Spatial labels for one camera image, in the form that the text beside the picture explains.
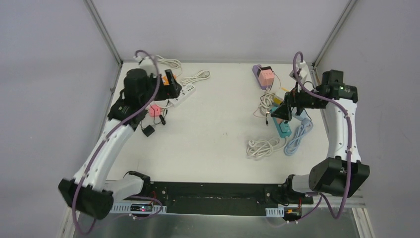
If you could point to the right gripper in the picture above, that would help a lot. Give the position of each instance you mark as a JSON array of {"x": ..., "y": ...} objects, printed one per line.
[{"x": 295, "y": 95}]

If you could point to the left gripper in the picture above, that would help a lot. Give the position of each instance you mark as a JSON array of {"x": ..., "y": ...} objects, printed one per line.
[{"x": 165, "y": 90}]

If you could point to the white power strip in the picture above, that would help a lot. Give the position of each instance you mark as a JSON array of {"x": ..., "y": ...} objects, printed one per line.
[{"x": 185, "y": 93}]

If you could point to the pink adapter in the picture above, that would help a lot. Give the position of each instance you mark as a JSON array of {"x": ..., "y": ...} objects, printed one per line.
[{"x": 155, "y": 111}]

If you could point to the orange power strip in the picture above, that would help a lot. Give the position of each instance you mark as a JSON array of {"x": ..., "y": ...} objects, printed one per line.
[{"x": 169, "y": 80}]

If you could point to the black charger with cable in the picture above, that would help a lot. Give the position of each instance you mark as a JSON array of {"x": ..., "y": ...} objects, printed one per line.
[{"x": 148, "y": 130}]

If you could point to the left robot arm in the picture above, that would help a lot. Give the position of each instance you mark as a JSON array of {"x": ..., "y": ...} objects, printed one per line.
[{"x": 88, "y": 192}]

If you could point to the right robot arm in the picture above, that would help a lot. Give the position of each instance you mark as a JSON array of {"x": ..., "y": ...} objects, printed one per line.
[{"x": 341, "y": 173}]

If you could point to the pink cube socket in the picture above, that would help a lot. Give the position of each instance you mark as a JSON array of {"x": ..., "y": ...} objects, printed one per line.
[{"x": 266, "y": 78}]

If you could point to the teal power strip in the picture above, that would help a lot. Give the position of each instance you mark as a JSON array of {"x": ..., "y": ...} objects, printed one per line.
[{"x": 283, "y": 129}]

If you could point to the black adapter on purple strip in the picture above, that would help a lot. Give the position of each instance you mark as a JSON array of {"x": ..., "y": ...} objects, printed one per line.
[{"x": 266, "y": 68}]

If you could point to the purple power strip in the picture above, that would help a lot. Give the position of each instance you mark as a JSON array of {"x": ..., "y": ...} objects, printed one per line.
[{"x": 256, "y": 71}]

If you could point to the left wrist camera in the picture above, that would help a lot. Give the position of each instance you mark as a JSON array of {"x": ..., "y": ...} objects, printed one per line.
[{"x": 147, "y": 64}]

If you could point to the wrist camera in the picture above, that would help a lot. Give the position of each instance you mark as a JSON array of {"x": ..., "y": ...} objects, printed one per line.
[
  {"x": 300, "y": 68},
  {"x": 147, "y": 64}
]

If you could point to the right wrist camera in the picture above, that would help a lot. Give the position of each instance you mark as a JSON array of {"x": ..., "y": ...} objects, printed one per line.
[{"x": 300, "y": 68}]

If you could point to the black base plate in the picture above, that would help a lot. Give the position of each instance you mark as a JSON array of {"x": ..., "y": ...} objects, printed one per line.
[{"x": 233, "y": 199}]

